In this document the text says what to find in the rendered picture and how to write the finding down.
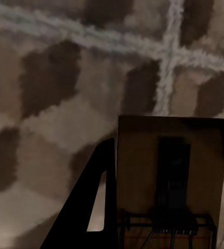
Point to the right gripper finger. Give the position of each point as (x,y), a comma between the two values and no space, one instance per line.
(70,228)

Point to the mousetrap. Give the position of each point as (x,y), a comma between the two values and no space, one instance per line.
(169,181)

